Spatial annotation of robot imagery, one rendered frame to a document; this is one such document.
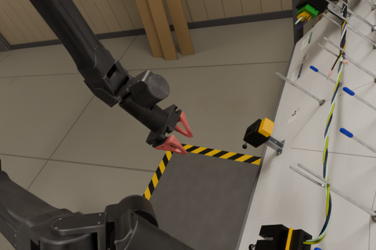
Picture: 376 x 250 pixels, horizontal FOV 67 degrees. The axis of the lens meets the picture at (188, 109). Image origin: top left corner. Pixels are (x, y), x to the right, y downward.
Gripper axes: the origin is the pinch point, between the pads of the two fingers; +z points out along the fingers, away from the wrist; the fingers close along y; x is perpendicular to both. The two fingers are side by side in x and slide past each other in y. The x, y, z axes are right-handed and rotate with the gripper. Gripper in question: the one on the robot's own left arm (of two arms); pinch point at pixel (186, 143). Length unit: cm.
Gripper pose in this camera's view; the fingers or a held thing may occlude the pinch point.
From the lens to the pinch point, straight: 73.0
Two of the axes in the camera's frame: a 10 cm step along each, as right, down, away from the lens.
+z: 7.0, 6.0, 3.8
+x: -6.5, 3.3, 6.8
